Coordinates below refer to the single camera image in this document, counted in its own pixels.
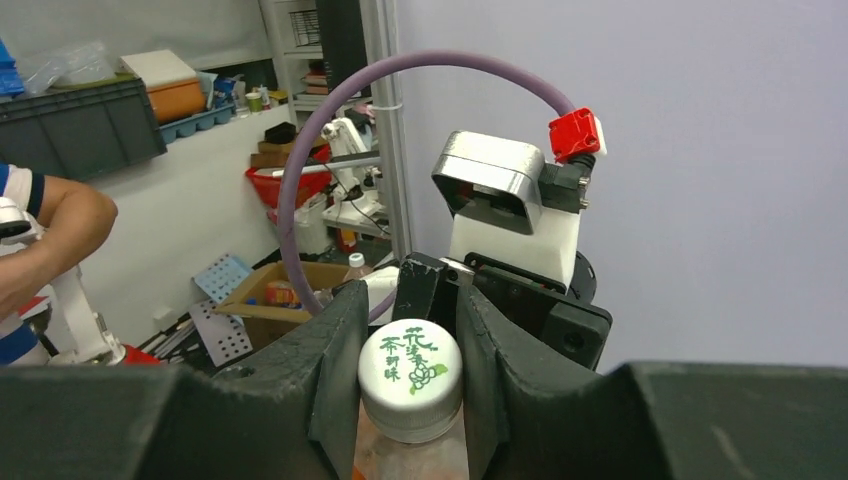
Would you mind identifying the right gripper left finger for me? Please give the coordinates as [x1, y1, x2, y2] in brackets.
[1, 281, 369, 479]

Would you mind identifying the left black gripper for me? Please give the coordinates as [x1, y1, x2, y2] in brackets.
[391, 252, 613, 370]

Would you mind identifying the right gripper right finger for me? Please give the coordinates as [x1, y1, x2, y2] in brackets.
[456, 287, 847, 479]

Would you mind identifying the orange drink bottle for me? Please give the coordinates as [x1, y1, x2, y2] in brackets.
[354, 319, 469, 479]

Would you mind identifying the person forearm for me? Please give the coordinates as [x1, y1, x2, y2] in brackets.
[1, 176, 118, 318]

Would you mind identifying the amber tea bottle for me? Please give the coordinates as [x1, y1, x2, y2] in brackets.
[343, 252, 373, 282]

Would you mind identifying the white perforated plate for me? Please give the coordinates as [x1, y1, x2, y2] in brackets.
[188, 300, 253, 367]

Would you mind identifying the cardboard box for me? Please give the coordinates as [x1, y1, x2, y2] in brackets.
[215, 261, 312, 350]

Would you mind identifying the blue perforated plate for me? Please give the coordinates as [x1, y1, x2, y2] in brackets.
[193, 253, 253, 305]

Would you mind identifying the red plastic basket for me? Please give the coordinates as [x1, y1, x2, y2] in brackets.
[245, 145, 334, 212]

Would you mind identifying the orange storage box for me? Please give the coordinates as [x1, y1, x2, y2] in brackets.
[119, 49, 206, 125]

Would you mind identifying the dark grey storage crate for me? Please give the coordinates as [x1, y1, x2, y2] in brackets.
[1, 76, 167, 181]

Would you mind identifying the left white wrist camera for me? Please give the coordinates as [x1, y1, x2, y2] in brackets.
[431, 108, 607, 292]

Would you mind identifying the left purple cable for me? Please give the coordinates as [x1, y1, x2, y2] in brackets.
[276, 49, 578, 326]

